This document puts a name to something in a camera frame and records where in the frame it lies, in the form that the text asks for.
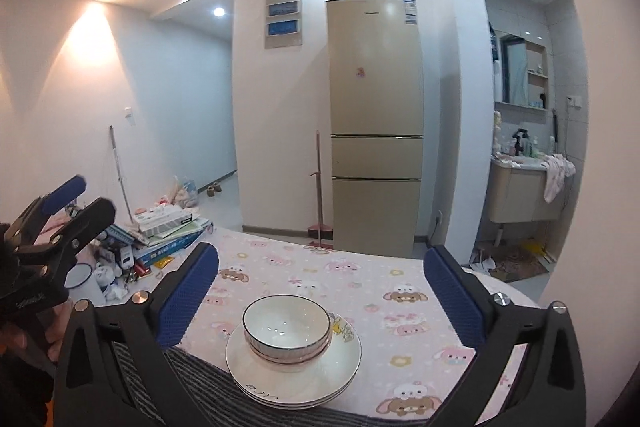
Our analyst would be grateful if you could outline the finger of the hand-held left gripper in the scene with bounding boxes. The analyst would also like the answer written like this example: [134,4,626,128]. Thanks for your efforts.
[4,175,86,248]
[14,197,117,269]

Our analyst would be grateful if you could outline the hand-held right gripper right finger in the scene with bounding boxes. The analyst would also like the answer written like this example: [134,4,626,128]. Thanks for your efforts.
[424,245,586,427]

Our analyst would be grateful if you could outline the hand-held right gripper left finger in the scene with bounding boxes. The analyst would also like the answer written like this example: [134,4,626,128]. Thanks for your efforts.
[52,243,220,427]

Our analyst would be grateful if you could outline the white ribbed bowl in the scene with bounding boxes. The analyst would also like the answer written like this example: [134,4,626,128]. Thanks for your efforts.
[242,294,332,355]

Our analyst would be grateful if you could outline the person's left hand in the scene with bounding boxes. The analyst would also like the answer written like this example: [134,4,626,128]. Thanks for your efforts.
[42,302,72,360]

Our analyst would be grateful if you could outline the white mop stick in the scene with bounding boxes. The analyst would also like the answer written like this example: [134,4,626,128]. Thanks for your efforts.
[109,125,133,224]

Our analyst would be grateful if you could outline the pile of books and boxes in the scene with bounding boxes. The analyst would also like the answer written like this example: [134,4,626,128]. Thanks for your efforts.
[102,207,212,280]

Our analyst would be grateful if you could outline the patterned bathroom mat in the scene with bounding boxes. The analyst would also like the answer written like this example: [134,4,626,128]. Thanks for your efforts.
[487,241,556,283]

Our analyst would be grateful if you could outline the clear plastic bag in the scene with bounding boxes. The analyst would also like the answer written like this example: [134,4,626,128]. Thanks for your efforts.
[171,175,200,209]

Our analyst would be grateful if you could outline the beige bathroom vanity cabinet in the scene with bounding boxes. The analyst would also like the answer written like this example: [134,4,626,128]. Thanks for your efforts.
[489,157,563,224]

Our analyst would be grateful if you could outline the white hanging towel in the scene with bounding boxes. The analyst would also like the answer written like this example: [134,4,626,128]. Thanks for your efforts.
[542,154,576,204]

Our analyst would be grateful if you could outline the beige refrigerator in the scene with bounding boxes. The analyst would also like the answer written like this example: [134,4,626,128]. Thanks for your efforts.
[326,0,425,258]

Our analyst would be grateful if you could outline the bathroom mirror cabinet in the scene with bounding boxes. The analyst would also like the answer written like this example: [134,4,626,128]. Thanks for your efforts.
[500,33,550,112]

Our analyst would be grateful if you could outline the grey wall panel blue pictures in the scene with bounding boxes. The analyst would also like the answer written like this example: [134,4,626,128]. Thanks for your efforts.
[265,0,305,51]

